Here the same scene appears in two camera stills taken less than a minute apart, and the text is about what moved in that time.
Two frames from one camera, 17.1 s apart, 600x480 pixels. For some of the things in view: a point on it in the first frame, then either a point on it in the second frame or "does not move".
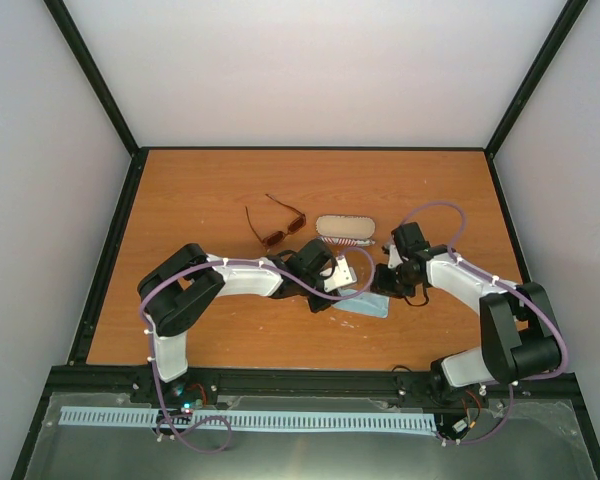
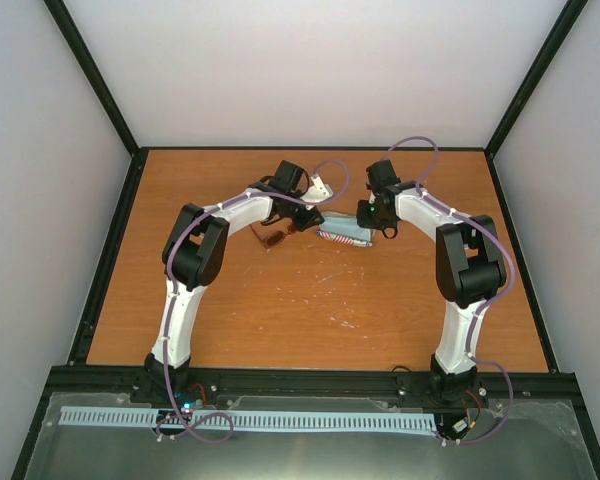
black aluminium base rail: (300, 387) does not move
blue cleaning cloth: (368, 304) -> (344, 224)
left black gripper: (316, 305) -> (305, 221)
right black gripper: (381, 286) -> (364, 221)
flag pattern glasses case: (346, 230) does not move
